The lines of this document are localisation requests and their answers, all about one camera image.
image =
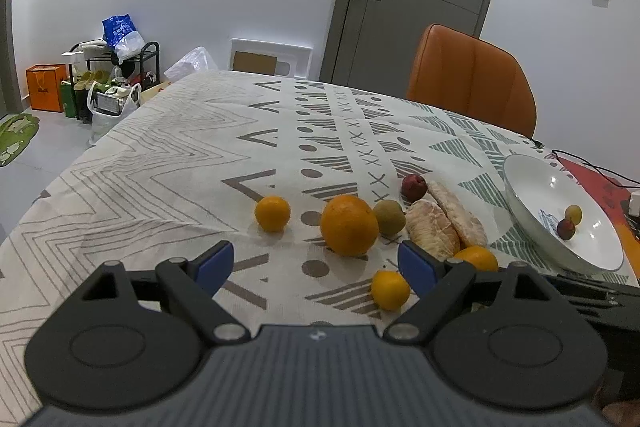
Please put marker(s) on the blue white bag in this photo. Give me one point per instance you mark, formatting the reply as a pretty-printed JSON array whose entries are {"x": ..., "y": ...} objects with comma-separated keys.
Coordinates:
[{"x": 122, "y": 37}]

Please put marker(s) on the patterned tablecloth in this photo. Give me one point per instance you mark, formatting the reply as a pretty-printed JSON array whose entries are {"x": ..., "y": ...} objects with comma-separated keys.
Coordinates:
[{"x": 87, "y": 338}]

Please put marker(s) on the white tote bag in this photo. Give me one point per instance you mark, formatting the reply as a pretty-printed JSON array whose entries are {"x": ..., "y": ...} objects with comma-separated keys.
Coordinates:
[{"x": 110, "y": 106}]

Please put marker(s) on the orange chair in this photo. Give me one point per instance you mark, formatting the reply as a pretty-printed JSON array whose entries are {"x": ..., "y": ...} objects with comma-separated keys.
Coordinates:
[{"x": 471, "y": 77}]

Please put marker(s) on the black metal rack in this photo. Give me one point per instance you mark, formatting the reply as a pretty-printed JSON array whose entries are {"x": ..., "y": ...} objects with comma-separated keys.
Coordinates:
[{"x": 92, "y": 61}]

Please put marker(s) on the peeled pomelo segment back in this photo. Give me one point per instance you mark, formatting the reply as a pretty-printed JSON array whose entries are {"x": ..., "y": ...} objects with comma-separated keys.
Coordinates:
[{"x": 467, "y": 225}]

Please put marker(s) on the white foam packaging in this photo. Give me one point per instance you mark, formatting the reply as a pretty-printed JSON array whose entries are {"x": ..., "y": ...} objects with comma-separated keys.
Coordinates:
[{"x": 293, "y": 61}]

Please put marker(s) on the green fruit front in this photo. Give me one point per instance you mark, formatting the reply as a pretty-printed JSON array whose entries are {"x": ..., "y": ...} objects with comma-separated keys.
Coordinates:
[{"x": 573, "y": 213}]

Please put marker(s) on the dark red plum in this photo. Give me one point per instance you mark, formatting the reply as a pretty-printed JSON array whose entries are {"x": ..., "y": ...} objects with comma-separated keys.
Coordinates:
[{"x": 565, "y": 229}]

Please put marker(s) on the orange paper bag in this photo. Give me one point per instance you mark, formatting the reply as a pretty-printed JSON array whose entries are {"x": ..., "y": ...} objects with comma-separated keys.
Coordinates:
[{"x": 44, "y": 86}]

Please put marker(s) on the red table mat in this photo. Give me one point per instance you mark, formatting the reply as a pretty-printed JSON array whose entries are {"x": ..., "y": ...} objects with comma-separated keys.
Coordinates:
[{"x": 614, "y": 200}]

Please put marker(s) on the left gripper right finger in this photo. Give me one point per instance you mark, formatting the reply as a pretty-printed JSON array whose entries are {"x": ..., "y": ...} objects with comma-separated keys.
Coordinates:
[{"x": 440, "y": 286}]

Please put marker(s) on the small yellow orange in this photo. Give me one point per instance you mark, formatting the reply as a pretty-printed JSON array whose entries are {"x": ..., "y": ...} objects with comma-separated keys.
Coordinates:
[{"x": 389, "y": 290}]

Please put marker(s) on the white plate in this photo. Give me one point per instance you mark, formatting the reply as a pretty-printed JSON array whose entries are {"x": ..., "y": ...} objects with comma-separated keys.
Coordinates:
[{"x": 538, "y": 194}]

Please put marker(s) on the green floor mat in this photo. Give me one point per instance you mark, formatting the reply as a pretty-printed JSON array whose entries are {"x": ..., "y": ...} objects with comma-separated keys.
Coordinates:
[{"x": 16, "y": 133}]

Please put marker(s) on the green box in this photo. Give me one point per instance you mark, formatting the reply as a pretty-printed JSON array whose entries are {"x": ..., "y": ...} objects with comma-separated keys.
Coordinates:
[{"x": 68, "y": 100}]

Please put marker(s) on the person's hand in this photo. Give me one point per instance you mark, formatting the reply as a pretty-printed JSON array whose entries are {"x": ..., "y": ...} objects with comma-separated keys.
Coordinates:
[{"x": 623, "y": 414}]

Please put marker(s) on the peeled pomelo segment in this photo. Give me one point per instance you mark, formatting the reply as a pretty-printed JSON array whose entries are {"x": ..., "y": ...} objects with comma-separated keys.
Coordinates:
[
  {"x": 430, "y": 229},
  {"x": 467, "y": 225}
]

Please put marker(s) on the medium orange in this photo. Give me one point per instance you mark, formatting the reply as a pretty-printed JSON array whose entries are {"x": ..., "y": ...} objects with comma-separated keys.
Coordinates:
[{"x": 481, "y": 258}]

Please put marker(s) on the peeled pomelo segment front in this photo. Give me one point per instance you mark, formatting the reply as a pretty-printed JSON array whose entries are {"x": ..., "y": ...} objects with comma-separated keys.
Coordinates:
[{"x": 430, "y": 229}]

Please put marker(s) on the white plastic bag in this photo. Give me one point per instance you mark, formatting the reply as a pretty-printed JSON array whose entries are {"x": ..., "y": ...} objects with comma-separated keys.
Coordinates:
[{"x": 197, "y": 60}]

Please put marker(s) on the green brown kiwi fruit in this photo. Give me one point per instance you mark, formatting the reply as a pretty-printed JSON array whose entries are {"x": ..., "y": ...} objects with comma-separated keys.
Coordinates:
[{"x": 391, "y": 219}]

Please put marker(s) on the white charger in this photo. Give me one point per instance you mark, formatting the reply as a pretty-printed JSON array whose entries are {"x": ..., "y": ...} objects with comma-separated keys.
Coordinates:
[{"x": 634, "y": 204}]

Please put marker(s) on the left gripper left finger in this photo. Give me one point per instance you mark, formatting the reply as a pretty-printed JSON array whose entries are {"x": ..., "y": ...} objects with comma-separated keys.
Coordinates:
[{"x": 190, "y": 286}]

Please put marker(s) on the large orange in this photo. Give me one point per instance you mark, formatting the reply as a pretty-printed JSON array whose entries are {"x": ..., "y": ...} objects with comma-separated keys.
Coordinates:
[{"x": 348, "y": 226}]

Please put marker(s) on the cardboard piece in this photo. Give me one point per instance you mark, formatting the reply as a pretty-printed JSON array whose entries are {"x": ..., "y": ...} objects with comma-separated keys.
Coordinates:
[{"x": 255, "y": 63}]

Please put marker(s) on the red plum back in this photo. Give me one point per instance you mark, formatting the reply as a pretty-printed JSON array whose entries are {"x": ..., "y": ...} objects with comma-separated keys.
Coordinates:
[{"x": 413, "y": 187}]

